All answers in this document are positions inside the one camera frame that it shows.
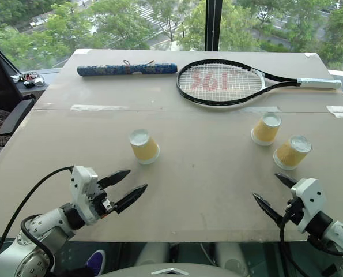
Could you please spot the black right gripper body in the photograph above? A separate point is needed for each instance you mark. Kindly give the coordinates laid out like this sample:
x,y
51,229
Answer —
x,y
295,212

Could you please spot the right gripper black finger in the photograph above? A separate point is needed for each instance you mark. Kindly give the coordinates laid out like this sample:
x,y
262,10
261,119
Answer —
x,y
267,206
287,181

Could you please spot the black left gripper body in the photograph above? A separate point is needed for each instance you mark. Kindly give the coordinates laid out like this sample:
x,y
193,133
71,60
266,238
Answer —
x,y
99,202

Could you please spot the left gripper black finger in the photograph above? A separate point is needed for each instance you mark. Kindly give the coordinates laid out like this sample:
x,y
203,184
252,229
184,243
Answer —
x,y
115,176
131,196

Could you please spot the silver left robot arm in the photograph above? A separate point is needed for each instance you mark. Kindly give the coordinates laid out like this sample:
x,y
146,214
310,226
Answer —
x,y
47,228

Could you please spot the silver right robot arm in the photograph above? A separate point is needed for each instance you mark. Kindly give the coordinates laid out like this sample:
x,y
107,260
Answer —
x,y
342,231

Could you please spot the yellow paper cup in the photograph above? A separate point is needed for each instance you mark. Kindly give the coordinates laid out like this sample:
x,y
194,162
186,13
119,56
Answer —
x,y
144,148
290,153
265,130

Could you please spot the white rounded shape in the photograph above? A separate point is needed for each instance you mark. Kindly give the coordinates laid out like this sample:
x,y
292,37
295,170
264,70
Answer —
x,y
231,256
154,254

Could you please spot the clear tape strip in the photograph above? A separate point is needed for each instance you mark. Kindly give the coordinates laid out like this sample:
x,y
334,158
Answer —
x,y
341,112

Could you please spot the black and white tennis racket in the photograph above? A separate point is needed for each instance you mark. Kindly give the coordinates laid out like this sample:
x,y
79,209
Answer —
x,y
318,83

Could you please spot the blue patterned rolled tube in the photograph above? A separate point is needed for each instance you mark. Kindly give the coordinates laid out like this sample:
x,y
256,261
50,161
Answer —
x,y
125,70

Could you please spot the black office chair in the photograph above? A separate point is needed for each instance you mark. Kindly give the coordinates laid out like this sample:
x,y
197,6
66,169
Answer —
x,y
4,86

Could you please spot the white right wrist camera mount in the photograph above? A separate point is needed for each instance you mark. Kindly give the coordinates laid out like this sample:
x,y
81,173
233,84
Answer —
x,y
311,196

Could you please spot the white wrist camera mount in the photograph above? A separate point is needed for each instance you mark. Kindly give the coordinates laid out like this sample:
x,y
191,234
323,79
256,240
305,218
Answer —
x,y
311,196
83,184

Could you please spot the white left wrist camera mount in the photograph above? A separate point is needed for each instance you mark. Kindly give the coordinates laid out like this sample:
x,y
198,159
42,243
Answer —
x,y
83,184

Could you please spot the black window frame post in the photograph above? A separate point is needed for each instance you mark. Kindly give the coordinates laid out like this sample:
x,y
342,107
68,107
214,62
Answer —
x,y
213,26

